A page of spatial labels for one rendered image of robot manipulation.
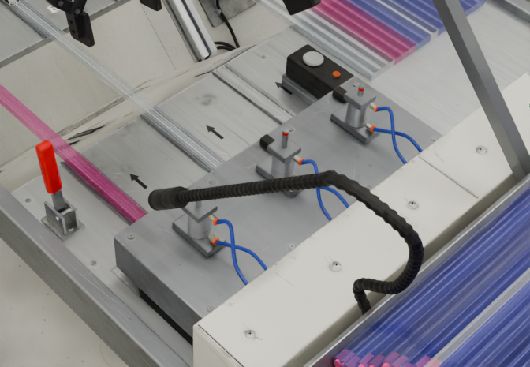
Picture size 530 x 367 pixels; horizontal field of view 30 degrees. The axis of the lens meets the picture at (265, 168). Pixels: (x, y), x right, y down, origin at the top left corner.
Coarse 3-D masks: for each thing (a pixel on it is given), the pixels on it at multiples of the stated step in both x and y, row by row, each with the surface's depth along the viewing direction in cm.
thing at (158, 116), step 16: (16, 0) 123; (32, 16) 121; (48, 32) 120; (64, 32) 119; (64, 48) 119; (80, 48) 118; (96, 64) 116; (112, 80) 114; (128, 96) 113; (144, 96) 113; (144, 112) 112; (160, 112) 111; (176, 128) 109; (192, 144) 108; (208, 160) 106; (224, 160) 106
